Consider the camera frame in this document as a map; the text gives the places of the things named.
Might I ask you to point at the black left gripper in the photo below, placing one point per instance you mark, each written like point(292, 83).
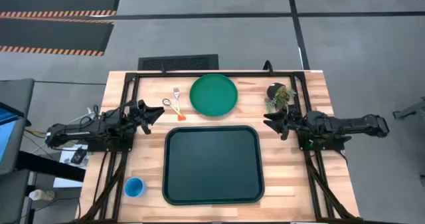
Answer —
point(136, 116)

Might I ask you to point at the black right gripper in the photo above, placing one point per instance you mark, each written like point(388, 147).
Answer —
point(289, 121)

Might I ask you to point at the green plastic plate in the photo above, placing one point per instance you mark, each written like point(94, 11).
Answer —
point(214, 95)

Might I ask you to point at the blue plastic cup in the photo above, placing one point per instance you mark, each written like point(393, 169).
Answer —
point(134, 187)

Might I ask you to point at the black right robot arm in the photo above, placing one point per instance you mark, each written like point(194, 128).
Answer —
point(338, 126)

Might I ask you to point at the dark green plastic tray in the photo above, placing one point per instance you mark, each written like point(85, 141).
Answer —
point(212, 165)

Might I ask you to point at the artificial plant in black pot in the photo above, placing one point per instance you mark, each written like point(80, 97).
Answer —
point(277, 92)

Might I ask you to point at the black floor vent grate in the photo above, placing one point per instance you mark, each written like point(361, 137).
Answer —
point(177, 62)

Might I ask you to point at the black handheld device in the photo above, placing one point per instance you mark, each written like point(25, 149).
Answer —
point(78, 156)

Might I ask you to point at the white paper sheet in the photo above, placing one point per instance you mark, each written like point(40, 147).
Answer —
point(64, 180)

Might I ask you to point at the black desk beam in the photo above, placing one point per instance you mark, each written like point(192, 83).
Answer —
point(50, 167)

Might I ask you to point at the clear plastic bottle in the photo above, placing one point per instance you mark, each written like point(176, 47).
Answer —
point(41, 194)

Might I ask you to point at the monitor with blue screen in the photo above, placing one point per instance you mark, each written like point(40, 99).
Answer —
point(6, 134)

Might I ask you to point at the black aluminium table frame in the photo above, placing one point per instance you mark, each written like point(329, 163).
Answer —
point(216, 74)

